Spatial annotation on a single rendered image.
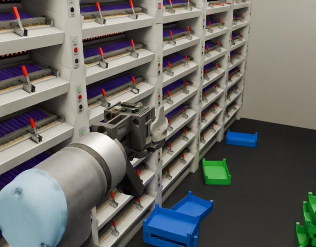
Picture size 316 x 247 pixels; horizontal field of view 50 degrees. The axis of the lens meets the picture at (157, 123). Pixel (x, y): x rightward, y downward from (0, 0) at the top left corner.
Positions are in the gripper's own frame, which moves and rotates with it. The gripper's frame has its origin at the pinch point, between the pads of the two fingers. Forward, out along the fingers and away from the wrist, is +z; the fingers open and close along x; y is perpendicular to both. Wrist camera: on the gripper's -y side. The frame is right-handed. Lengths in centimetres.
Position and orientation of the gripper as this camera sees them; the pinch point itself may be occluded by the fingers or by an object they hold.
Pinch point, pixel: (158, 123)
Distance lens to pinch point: 69.8
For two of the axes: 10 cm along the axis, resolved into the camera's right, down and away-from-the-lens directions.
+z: 4.2, -3.6, 8.3
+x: -9.1, -1.6, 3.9
